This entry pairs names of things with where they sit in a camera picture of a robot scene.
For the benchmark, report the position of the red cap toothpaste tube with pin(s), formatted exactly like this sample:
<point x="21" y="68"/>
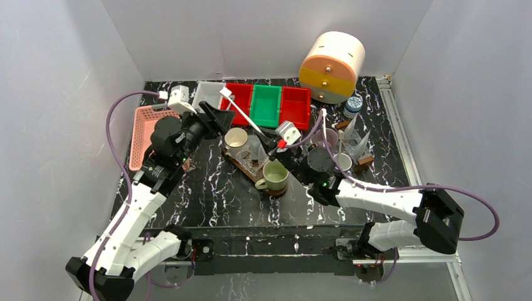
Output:
<point x="349" y="129"/>

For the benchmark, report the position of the clear wooden-ended toothbrush holder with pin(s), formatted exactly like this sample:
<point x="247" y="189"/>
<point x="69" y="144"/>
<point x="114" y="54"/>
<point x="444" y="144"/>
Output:
<point x="360" y="164"/>

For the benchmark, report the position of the white plastic bin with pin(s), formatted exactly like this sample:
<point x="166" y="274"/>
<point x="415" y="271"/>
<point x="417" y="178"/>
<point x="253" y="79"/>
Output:
<point x="208" y="92"/>

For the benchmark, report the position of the black front base bar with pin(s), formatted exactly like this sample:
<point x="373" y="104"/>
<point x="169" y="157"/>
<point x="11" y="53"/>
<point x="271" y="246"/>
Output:
<point x="279" y="249"/>

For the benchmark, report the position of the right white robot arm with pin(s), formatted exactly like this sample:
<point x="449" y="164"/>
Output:
<point x="426" y="216"/>

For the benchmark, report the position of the brown oval wooden tray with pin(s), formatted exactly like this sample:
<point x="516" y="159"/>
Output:
<point x="253" y="170"/>

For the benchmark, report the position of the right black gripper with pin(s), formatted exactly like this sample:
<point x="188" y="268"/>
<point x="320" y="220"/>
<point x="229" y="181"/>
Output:
<point x="276" y="147"/>

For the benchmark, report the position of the red holder bin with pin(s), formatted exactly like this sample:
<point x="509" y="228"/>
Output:
<point x="295" y="107"/>

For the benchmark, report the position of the white blue-handled mug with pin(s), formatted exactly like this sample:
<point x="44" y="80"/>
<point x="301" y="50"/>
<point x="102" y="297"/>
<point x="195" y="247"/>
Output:
<point x="344" y="161"/>

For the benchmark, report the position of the pink plastic basket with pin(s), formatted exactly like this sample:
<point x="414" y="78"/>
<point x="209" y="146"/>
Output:
<point x="144" y="123"/>

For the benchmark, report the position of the clear acrylic holder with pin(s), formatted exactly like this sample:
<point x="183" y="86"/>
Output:
<point x="250" y="158"/>

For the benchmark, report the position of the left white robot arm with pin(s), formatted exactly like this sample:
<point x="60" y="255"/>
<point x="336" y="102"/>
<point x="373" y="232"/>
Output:
<point x="110" y="269"/>

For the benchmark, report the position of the black cap toothpaste tube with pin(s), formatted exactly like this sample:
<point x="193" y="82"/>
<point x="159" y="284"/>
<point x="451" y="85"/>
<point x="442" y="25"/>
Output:
<point x="256" y="149"/>

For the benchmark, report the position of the cream ceramic mug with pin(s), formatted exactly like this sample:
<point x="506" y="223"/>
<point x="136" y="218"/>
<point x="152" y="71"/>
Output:
<point x="235" y="139"/>

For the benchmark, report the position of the blue white small jar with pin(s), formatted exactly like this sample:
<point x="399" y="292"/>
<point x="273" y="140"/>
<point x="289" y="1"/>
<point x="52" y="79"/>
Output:
<point x="352" y="106"/>

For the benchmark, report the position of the round drawer cabinet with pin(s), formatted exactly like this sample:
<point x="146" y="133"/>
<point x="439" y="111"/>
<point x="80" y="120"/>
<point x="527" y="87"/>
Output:
<point x="332" y="66"/>

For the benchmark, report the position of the purple ceramic mug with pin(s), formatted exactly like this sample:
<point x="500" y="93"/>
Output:
<point x="330" y="138"/>

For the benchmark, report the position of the aluminium side rail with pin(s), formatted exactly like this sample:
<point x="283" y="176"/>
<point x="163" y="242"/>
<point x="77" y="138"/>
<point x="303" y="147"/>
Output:
<point x="418" y="254"/>

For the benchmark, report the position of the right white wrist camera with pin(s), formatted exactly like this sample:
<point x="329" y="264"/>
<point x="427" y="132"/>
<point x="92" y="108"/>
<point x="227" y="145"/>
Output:
<point x="288" y="134"/>

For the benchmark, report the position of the green toothpaste bin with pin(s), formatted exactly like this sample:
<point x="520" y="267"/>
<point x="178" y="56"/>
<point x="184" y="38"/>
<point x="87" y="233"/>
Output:
<point x="265" y="106"/>

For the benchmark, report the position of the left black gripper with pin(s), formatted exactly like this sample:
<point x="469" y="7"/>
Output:
<point x="206" y="118"/>

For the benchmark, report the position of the red toothbrush bin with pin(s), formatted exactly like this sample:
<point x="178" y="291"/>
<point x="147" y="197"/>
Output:
<point x="242" y="97"/>

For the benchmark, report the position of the green ceramic mug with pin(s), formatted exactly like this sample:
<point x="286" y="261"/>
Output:
<point x="274" y="177"/>

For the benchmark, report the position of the white toothbrush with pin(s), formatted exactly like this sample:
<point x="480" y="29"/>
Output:
<point x="341" y="145"/>
<point x="324" y="115"/>
<point x="226" y="93"/>

